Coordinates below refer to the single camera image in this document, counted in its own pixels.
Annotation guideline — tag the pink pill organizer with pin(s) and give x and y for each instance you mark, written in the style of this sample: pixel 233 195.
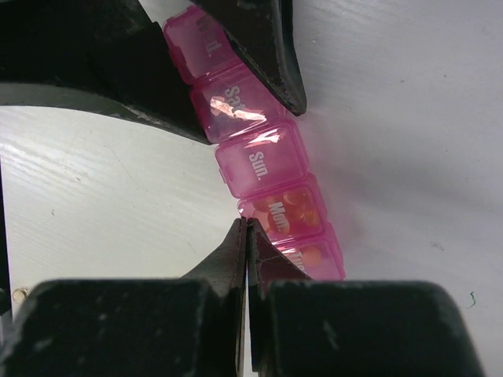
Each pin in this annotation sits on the pink pill organizer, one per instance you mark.
pixel 259 150

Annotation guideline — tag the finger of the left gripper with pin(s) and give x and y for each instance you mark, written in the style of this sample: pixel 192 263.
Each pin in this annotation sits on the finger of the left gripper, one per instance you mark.
pixel 101 57
pixel 261 34

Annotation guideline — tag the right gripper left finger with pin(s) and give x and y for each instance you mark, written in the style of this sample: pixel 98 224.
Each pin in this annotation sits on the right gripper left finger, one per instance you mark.
pixel 190 326

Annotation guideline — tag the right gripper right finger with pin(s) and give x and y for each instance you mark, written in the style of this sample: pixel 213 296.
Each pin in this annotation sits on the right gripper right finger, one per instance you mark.
pixel 305 327

